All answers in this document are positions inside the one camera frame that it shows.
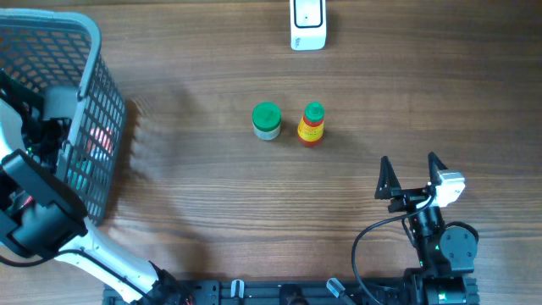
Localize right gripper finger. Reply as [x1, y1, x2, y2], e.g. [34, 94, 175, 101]
[428, 152, 448, 185]
[374, 156, 401, 199]

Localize red sauce bottle green cap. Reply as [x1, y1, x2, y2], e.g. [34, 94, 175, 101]
[297, 102, 325, 147]

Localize clear jar green lid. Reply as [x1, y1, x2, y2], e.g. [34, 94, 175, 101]
[252, 102, 282, 141]

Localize red white snack packet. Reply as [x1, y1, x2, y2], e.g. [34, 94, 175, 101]
[86, 127, 113, 159]

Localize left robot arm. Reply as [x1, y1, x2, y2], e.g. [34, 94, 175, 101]
[1, 73, 191, 304]

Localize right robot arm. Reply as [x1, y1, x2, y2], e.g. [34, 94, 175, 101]
[375, 152, 480, 305]

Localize white barcode scanner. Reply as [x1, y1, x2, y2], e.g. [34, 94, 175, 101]
[290, 0, 327, 52]

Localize grey plastic shopping basket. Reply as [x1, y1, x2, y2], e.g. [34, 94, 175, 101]
[1, 8, 127, 225]

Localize black right camera cable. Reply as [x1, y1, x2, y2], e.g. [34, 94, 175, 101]
[351, 194, 437, 305]

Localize black camera cable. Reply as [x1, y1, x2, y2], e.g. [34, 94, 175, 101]
[351, 194, 437, 305]
[0, 248, 149, 302]

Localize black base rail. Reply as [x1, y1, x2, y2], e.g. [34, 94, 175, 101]
[102, 277, 480, 305]

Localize black left camera cable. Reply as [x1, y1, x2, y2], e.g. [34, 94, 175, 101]
[0, 248, 149, 302]

